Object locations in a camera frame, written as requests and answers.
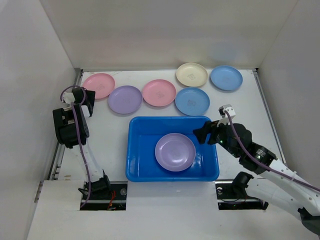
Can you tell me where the pink plate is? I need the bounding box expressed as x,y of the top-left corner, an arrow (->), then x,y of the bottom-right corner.
82,73 -> 116,100
142,79 -> 177,107

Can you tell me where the purple plate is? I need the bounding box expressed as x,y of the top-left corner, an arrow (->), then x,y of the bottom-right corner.
154,133 -> 196,172
107,85 -> 143,115

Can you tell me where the blue plate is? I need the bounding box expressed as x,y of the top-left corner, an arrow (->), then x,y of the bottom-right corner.
174,87 -> 211,116
210,65 -> 243,92

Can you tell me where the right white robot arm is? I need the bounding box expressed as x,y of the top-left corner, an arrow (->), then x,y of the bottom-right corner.
193,121 -> 320,235

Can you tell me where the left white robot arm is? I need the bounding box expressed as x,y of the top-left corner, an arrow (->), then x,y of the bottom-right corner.
52,85 -> 113,199

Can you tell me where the blue plastic bin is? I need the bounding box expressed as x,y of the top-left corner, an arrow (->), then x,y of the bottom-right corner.
125,116 -> 220,182

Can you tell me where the cream plate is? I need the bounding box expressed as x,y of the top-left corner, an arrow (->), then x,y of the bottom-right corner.
176,63 -> 209,87

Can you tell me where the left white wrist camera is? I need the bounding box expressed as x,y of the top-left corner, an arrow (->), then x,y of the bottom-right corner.
61,92 -> 75,105

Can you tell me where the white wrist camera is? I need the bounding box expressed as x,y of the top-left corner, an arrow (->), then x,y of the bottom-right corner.
61,92 -> 75,105
218,104 -> 236,119

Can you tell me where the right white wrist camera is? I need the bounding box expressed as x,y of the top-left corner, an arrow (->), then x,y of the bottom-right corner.
218,104 -> 236,119

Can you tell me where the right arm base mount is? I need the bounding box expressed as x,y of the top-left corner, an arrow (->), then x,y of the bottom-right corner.
215,180 -> 269,211

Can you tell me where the left aluminium rail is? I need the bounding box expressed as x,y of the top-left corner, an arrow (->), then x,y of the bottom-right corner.
45,68 -> 83,181

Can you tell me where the aluminium rail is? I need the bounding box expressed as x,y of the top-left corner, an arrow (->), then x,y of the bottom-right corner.
45,68 -> 83,181
252,68 -> 288,166

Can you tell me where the right aluminium rail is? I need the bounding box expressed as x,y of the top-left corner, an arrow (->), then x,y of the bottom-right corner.
252,68 -> 288,166

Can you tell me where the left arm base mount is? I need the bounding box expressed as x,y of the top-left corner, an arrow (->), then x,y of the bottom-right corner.
79,181 -> 128,211

